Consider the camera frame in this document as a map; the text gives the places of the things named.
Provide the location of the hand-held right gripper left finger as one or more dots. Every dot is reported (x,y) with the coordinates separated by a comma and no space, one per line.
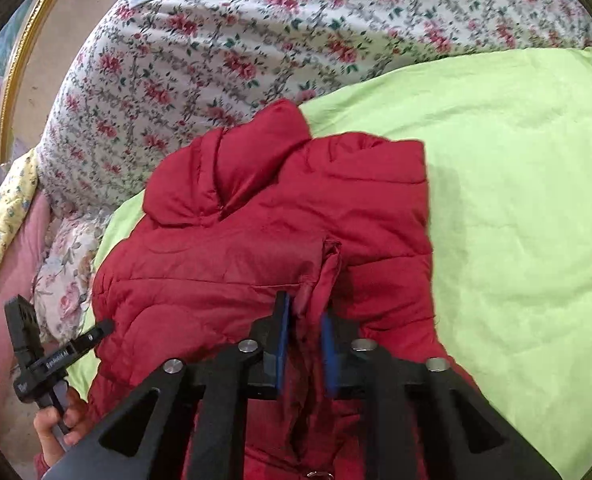
(282,345)

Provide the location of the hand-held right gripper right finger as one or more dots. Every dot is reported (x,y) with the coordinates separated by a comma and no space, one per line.
(330,357)

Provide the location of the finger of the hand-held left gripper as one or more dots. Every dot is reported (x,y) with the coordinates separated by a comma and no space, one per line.
(95,335)

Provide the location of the red puffer jacket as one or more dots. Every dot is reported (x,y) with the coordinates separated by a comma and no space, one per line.
(256,220)

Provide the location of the person's left hand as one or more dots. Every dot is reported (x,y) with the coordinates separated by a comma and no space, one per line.
(51,430)

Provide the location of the pink pillow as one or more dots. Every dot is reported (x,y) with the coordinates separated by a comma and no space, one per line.
(11,285)

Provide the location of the large rose print pillow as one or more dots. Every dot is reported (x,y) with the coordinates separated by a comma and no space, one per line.
(66,270)

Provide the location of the yellow floral pillow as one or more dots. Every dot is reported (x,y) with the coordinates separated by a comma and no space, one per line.
(1,220)

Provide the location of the light green bed sheet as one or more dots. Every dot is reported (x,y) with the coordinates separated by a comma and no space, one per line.
(515,185)

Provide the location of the small rose print quilt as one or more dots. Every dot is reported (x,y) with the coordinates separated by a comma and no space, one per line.
(201,35)

